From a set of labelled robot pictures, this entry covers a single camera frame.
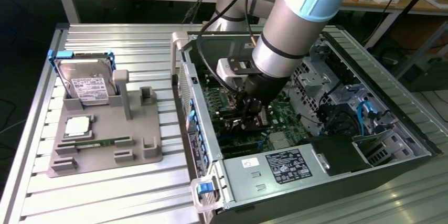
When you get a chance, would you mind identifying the dark equipment box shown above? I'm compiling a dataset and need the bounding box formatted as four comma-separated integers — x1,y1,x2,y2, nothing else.
399,57,448,92

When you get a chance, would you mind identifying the blue case latch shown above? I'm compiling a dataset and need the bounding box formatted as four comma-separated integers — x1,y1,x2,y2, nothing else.
194,182,211,195

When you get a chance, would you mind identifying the black open PC case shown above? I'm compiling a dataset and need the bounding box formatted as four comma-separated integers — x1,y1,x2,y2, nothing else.
170,30,443,224

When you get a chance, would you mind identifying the green RAM stick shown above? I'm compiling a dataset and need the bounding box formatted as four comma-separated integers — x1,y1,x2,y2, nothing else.
57,136,131,148

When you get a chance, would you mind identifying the blue disk carrier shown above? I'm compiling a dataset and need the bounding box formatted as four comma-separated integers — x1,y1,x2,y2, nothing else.
46,49,118,99

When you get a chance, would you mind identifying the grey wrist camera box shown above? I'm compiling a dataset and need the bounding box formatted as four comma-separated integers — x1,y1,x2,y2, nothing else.
215,56,259,81

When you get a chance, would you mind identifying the grey power supply unit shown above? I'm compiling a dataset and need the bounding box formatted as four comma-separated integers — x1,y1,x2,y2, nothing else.
221,145,331,200

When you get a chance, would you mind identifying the metal drive cage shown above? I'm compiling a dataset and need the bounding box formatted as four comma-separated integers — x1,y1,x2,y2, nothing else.
287,58,350,120

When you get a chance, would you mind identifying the silver hard disk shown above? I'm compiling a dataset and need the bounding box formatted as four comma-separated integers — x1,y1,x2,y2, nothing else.
57,58,118,102

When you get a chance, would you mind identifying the metal disk bay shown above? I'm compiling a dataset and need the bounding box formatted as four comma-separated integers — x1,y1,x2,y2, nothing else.
351,126,431,167

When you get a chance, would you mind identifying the blue disk wire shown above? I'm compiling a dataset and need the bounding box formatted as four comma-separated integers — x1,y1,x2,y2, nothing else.
355,98,378,137

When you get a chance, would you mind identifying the silver chipset heat sink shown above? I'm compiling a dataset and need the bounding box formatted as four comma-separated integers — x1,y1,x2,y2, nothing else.
269,132,294,147

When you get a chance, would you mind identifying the green motherboard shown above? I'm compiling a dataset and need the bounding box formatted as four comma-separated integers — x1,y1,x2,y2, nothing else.
201,74,310,156

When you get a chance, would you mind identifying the silver CPU chip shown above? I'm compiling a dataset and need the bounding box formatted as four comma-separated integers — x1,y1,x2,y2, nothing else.
63,115,94,137

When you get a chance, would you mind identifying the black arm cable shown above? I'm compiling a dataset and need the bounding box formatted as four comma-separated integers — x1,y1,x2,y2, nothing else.
194,0,259,93

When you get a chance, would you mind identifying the grey parts rack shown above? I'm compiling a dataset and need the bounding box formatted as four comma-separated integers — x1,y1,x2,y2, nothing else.
46,69,163,179

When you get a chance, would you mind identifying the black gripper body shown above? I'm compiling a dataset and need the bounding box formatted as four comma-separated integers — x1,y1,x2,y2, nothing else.
241,74,290,104

